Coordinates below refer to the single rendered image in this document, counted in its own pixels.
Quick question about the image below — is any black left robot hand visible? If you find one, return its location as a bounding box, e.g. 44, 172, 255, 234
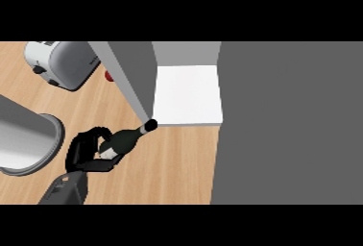
63, 126, 125, 174

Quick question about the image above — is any dark green wine bottle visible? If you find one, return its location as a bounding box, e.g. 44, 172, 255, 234
96, 118, 159, 160

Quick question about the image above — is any grey cabinet with white interior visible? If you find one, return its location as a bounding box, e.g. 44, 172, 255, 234
87, 41, 224, 128

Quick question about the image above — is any grey cabinet door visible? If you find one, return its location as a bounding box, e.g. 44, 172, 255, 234
209, 41, 363, 206

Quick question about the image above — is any large grey cylindrical appliance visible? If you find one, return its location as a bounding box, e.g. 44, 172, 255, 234
0, 94, 66, 177

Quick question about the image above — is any silver toaster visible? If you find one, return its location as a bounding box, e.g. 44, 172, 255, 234
22, 41, 101, 92

